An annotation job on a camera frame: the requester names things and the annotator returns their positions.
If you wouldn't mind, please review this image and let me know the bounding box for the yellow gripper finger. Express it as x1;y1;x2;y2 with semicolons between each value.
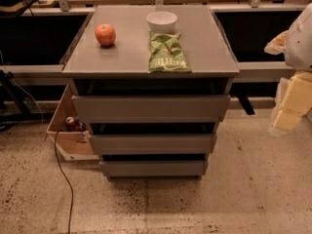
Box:
269;71;312;137
264;30;288;55

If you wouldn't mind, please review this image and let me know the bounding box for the grey bottom drawer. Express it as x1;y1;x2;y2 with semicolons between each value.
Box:
99;161;208;177

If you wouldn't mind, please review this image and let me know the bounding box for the grey drawer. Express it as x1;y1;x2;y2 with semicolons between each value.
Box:
72;96;230;123
99;161;208;177
90;134;216;155

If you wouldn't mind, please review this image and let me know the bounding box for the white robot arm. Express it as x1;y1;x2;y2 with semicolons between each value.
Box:
264;4;312;137

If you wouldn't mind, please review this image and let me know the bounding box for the grey drawer cabinet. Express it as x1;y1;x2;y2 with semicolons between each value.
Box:
59;5;241;180

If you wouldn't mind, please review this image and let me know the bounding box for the grey middle drawer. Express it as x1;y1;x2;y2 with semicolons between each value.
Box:
90;134;216;155

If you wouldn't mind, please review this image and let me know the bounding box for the grey top drawer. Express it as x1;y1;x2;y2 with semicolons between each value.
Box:
72;96;230;123

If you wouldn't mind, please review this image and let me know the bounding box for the green kettle chips bag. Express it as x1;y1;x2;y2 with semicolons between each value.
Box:
148;32;192;73

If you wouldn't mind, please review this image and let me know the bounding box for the white bowl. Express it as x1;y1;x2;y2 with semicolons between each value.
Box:
146;11;177;33

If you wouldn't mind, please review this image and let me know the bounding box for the red apple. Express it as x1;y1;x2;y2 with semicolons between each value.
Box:
95;23;116;47

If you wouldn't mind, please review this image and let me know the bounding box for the red soda can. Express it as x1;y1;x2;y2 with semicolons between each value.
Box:
65;116;77;132

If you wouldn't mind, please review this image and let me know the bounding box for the wooden triangular box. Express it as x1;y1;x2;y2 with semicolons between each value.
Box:
47;86;98;161

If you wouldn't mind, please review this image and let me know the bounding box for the black floor cable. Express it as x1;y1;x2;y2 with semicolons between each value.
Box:
53;129;75;234

